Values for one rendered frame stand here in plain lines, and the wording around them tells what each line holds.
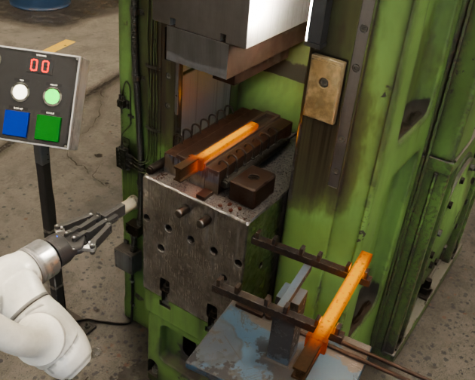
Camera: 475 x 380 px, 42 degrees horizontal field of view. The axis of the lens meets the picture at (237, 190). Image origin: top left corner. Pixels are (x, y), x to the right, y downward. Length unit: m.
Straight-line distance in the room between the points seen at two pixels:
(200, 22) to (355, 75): 0.41
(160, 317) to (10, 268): 0.93
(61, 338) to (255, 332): 0.60
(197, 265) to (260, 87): 0.67
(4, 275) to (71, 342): 0.19
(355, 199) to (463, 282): 1.54
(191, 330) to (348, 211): 0.69
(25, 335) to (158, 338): 1.10
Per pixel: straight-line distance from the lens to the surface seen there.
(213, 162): 1.77
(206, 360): 1.60
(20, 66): 1.97
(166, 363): 2.31
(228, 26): 1.55
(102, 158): 3.73
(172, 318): 2.11
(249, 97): 2.19
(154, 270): 2.03
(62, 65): 1.92
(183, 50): 1.66
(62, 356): 1.29
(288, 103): 2.11
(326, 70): 1.58
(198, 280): 1.91
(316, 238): 1.83
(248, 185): 1.70
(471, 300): 3.09
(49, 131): 1.91
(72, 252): 1.42
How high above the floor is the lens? 1.90
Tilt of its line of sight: 33 degrees down
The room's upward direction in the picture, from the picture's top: 6 degrees clockwise
